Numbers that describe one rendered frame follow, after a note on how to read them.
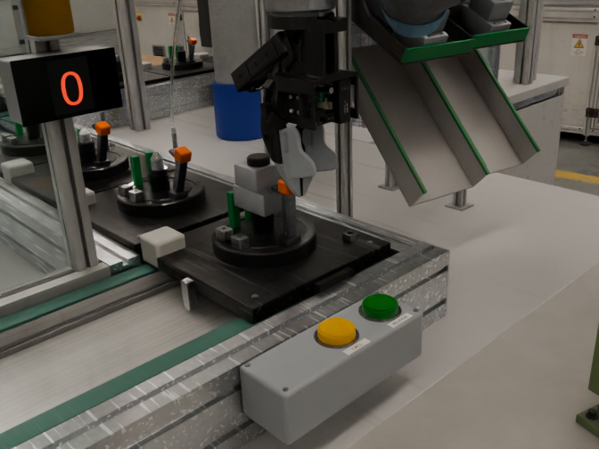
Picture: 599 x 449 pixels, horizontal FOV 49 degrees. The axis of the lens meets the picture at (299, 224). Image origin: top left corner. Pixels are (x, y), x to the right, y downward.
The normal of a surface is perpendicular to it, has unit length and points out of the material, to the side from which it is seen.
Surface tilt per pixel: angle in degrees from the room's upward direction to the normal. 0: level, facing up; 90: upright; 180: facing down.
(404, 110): 45
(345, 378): 90
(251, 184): 90
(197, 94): 90
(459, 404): 0
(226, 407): 90
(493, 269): 0
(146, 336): 0
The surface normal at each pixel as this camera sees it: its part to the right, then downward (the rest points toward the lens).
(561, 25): -0.63, 0.33
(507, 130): -0.84, 0.25
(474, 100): 0.36, -0.43
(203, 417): 0.69, 0.26
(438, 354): -0.04, -0.92
